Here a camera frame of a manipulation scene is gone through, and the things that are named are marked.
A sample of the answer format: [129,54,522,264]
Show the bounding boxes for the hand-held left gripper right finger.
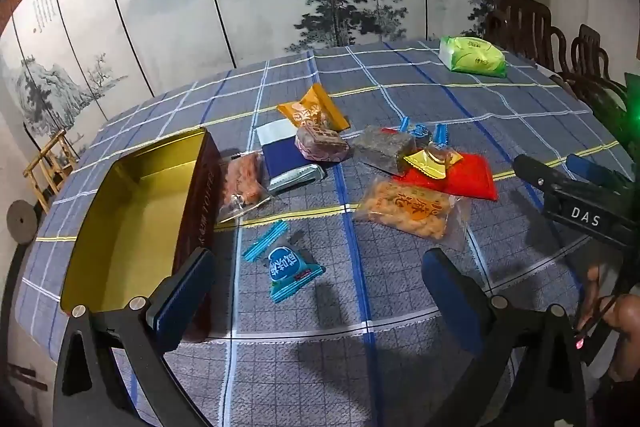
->
[421,248,587,427]

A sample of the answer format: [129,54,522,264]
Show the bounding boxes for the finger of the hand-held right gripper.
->
[566,154,632,190]
[513,154,566,198]

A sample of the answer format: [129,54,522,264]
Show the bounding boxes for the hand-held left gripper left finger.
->
[52,248,217,427]

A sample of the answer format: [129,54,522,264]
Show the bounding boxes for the red packet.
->
[392,127,499,200]

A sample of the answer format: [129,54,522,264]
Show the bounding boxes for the clear brown candy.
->
[425,145,464,168]

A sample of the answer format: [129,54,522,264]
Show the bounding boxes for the red tin box gold interior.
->
[60,127,221,343]

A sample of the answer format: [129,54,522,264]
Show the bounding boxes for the clear packet orange fried snack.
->
[354,179,471,250]

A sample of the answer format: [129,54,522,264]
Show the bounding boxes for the small blue snack packet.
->
[242,220,326,304]

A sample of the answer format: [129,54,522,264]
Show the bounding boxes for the small yellow packet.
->
[402,148,449,180]

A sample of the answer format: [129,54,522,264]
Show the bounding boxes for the clear packet reddish snack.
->
[217,152,271,223]

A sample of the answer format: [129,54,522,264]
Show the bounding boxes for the dark cake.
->
[352,125,417,175]

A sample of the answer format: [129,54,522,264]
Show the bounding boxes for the silver green stick packet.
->
[267,164,326,194]

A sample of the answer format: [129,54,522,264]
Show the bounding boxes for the blue and white packet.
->
[256,119,313,180]

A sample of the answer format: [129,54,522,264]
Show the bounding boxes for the purple cake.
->
[295,125,351,164]

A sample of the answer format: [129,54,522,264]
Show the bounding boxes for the person's right hand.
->
[575,266,640,380]

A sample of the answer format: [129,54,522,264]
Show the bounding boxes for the blue plaid tablecloth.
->
[12,38,636,427]

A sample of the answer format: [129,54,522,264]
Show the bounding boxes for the green tissue pack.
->
[439,35,507,78]

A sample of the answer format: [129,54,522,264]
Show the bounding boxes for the round millstone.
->
[7,200,38,245]

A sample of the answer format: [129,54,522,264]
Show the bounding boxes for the bamboo chair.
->
[22,129,81,212]

